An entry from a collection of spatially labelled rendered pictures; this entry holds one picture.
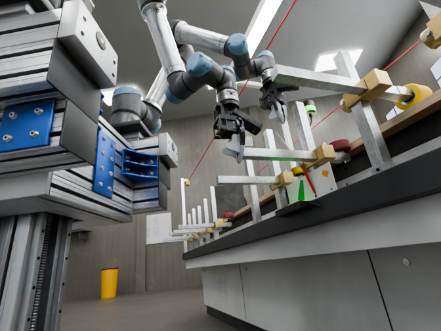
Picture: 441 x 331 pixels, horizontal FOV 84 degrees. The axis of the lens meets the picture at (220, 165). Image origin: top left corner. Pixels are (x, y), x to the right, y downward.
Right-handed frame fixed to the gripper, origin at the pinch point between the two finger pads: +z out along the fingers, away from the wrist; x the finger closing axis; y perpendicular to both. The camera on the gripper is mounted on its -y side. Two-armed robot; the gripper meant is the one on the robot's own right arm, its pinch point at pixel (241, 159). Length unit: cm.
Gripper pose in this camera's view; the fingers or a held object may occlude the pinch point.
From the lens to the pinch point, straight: 77.4
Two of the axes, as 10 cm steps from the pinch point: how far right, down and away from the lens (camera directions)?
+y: -9.5, -0.4, -3.2
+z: 0.9, 9.2, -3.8
